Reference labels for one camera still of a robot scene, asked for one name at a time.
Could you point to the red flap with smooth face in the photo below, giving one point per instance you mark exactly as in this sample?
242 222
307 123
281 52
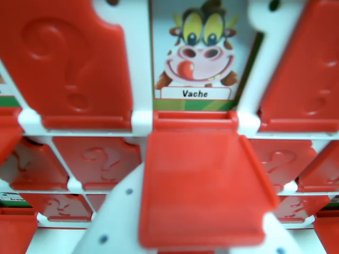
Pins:
201 190

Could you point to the red question mark flap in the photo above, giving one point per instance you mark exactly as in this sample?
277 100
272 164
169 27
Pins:
310 79
66 66

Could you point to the red and white game board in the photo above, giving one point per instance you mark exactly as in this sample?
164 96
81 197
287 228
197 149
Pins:
140 79

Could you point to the cow picture card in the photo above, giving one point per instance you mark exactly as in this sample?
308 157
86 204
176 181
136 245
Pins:
196 66

